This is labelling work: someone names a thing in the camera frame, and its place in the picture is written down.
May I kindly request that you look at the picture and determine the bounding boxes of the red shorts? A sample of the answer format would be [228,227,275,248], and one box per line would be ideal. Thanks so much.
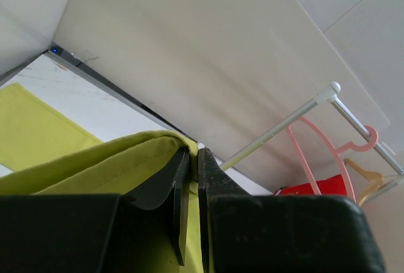
[271,174,348,197]

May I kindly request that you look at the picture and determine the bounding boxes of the aluminium frame rail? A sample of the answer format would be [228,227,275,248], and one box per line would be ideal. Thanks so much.
[0,45,190,138]

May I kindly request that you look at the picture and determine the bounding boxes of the pink plastic hanger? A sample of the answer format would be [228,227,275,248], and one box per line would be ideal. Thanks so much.
[276,118,379,203]

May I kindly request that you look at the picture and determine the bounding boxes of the yellow-green trousers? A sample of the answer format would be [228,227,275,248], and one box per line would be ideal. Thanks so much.
[0,83,215,273]

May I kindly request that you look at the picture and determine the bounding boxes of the white clothes rack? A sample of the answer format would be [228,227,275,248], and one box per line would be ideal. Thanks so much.
[195,80,404,206]

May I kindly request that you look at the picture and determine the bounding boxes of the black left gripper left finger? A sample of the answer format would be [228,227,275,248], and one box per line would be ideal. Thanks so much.
[126,147,190,266]

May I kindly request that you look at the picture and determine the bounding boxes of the wooden hanger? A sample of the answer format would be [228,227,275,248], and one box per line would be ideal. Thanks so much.
[343,158,384,207]

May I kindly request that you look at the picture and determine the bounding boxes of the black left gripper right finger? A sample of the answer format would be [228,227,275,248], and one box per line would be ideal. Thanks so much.
[198,148,249,272]

